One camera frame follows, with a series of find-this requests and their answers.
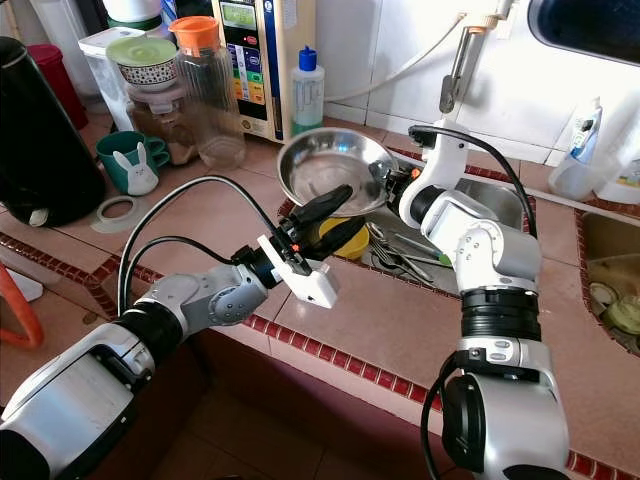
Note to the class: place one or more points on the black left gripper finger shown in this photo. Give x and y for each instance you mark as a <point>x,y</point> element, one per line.
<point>340,236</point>
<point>322,207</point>

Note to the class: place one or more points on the steel bowl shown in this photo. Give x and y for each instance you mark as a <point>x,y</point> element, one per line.
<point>325,165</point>

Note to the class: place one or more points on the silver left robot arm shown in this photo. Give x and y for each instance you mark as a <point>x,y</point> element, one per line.
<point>210,300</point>

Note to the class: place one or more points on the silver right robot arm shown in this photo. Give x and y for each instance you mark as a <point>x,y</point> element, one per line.
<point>490,240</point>

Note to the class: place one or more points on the steel sink basin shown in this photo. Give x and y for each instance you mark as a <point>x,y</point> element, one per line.
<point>382,226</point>
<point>610,250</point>

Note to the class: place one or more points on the chrome faucet spout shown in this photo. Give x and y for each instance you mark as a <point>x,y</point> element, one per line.
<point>455,85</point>

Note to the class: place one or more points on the green dish soap bottle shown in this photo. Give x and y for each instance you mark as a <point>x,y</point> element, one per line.
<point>307,95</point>

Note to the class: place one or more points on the cream water ionizer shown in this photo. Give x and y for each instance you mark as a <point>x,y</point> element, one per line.
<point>265,70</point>

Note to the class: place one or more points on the clear jar orange lid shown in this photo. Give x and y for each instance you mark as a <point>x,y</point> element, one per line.
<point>210,100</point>

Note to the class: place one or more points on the clear plastic cup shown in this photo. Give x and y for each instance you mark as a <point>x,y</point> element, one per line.
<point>570,182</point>

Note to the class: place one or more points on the white blue spray bottle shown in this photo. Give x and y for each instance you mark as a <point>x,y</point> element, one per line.
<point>583,130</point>

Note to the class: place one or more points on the brown-filled glass jar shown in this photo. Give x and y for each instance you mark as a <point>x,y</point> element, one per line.
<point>155,118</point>

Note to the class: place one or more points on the green rabbit mug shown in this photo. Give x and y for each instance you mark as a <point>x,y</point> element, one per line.
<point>115,153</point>

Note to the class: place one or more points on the tall white detergent bottle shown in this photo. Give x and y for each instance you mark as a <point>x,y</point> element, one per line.
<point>620,170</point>

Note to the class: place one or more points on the black kettle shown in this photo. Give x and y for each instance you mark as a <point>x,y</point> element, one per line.
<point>40,150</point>

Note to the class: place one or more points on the patterned bowl green lid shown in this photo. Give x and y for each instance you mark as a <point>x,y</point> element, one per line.
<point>142,56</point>

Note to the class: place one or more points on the dark blue basin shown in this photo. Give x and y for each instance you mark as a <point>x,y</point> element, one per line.
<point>585,28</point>

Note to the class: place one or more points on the dark red canister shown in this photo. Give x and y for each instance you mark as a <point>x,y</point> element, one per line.
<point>60,85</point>

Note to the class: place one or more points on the white plastic container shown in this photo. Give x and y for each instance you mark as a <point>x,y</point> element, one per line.
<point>92,68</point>

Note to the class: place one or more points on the white jug green band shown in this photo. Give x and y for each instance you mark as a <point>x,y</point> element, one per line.
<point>132,10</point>

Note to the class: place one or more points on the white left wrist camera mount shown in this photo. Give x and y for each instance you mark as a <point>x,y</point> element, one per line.
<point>315,288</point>

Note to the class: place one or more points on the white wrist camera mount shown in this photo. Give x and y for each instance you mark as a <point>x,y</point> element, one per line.
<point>315,288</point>
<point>445,160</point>

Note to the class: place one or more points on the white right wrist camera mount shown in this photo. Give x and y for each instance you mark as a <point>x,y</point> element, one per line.
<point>445,160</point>

